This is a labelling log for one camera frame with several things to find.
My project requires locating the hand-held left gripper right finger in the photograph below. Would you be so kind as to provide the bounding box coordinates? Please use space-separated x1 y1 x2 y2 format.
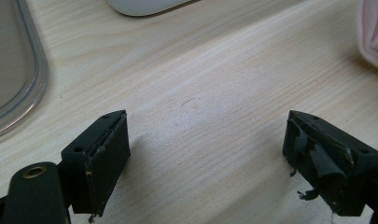
281 109 378 217

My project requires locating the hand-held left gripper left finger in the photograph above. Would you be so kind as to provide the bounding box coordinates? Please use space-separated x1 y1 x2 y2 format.
61 109 132 224

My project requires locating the pink sock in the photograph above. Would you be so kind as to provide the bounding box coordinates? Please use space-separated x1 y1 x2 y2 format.
357 0 378 73

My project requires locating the white divided organizer box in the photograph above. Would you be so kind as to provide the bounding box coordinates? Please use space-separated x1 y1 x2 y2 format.
104 0 203 18

